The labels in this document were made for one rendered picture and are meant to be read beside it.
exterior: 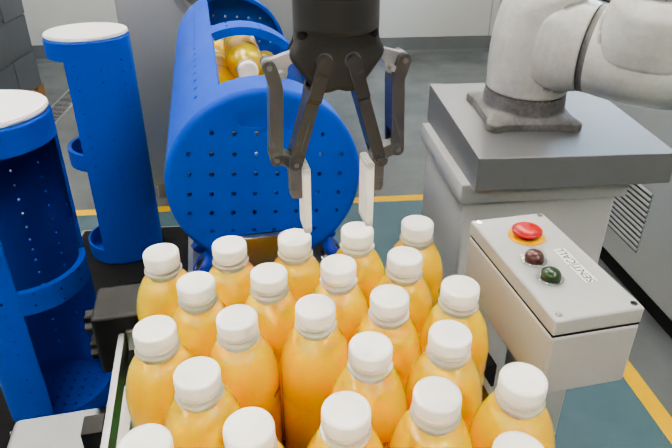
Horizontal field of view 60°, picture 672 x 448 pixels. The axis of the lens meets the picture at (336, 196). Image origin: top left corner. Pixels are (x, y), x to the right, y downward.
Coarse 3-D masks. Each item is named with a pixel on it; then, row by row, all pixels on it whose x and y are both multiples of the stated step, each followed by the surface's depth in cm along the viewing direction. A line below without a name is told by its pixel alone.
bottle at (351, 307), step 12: (324, 288) 62; (336, 288) 62; (348, 288) 62; (360, 288) 65; (336, 300) 62; (348, 300) 62; (360, 300) 63; (336, 312) 62; (348, 312) 62; (360, 312) 63; (348, 324) 62; (348, 336) 63
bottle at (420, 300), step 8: (384, 280) 65; (392, 280) 64; (400, 280) 63; (408, 280) 63; (416, 280) 64; (424, 280) 66; (408, 288) 64; (416, 288) 64; (424, 288) 65; (416, 296) 64; (424, 296) 64; (416, 304) 64; (424, 304) 64; (432, 304) 66; (416, 312) 64; (424, 312) 64; (416, 320) 64; (424, 320) 65; (416, 328) 64
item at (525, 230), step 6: (522, 222) 71; (528, 222) 71; (516, 228) 70; (522, 228) 70; (528, 228) 70; (534, 228) 70; (540, 228) 70; (516, 234) 70; (522, 234) 69; (528, 234) 69; (534, 234) 69; (540, 234) 69
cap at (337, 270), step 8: (328, 256) 64; (336, 256) 64; (344, 256) 64; (320, 264) 63; (328, 264) 63; (336, 264) 63; (344, 264) 63; (352, 264) 62; (320, 272) 63; (328, 272) 61; (336, 272) 61; (344, 272) 61; (352, 272) 62; (328, 280) 62; (336, 280) 61; (344, 280) 61; (352, 280) 62
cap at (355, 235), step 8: (352, 224) 70; (360, 224) 70; (344, 232) 68; (352, 232) 68; (360, 232) 68; (368, 232) 68; (344, 240) 68; (352, 240) 68; (360, 240) 67; (368, 240) 68; (352, 248) 68; (360, 248) 68
